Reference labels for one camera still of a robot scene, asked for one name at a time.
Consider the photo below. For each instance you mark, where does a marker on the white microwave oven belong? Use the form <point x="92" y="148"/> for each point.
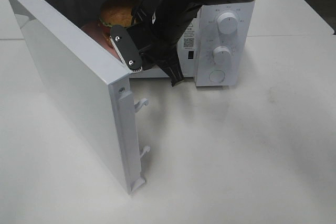
<point x="195" y="46"/>

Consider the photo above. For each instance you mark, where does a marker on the round white door button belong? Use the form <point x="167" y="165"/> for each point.
<point x="217" y="76"/>

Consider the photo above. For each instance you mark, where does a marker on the pink round plate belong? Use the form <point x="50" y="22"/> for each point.
<point x="93" y="30"/>

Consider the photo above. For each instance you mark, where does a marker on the white dial knob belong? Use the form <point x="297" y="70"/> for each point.
<point x="221" y="55"/>
<point x="227" y="22"/>

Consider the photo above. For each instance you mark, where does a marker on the white microwave door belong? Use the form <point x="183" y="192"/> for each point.
<point x="88" y="84"/>

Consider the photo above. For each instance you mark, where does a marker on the upper white dial knob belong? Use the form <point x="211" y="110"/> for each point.
<point x="227" y="22"/>

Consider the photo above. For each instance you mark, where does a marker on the burger with lettuce and cheese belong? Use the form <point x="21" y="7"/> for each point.
<point x="115" y="12"/>

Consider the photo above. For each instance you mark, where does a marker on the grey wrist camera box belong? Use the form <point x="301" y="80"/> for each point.
<point x="125" y="48"/>

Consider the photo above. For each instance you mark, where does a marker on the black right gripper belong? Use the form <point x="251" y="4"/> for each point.
<point x="156" y="38"/>

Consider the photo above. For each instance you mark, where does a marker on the lower white dial knob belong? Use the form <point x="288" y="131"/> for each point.
<point x="221" y="55"/>

